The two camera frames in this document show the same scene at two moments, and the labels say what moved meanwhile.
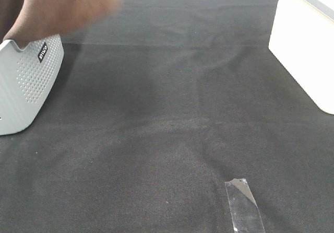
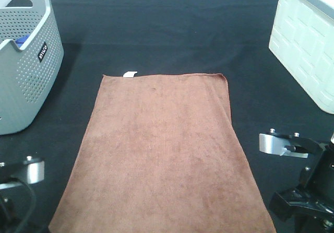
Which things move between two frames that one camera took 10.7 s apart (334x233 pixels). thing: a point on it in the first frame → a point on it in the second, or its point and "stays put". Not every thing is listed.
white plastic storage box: [301, 39] stays put
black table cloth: [155, 108] stays put
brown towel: [50, 9] → [159, 154]
